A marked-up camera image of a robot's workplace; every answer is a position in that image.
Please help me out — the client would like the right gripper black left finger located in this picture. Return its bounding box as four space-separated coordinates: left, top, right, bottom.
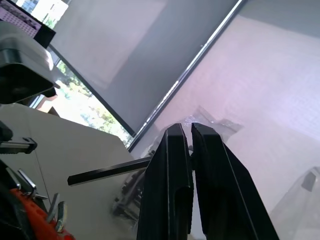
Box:
136 122 195 240

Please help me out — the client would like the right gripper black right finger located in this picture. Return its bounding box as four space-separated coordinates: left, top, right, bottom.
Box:
190 122 280 240

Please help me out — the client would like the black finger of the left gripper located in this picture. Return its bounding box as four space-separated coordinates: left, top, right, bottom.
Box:
0 159 36 240

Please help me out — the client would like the orange hex key holder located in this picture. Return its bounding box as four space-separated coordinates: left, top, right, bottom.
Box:
9 188 76 240

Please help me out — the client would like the black hex key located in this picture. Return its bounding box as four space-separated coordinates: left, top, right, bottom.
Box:
67 149 197 187

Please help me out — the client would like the silver hex key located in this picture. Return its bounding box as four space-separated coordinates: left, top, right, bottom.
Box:
55 200 69 233
47 192 61 222
16 169 49 201
5 166 22 191

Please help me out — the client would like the clear plastic bag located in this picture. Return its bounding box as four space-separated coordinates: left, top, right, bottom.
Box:
183 105 245 142

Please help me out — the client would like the grey black robot body part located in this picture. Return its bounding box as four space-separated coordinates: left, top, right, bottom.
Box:
0 21 61 105

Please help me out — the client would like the black computer monitor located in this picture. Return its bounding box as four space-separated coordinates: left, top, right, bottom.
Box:
0 0 57 49

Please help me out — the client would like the grey roller blind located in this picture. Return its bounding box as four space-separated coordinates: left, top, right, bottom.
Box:
49 0 245 141

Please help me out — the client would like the black window frame bar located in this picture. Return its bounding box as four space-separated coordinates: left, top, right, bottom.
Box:
127 0 248 152

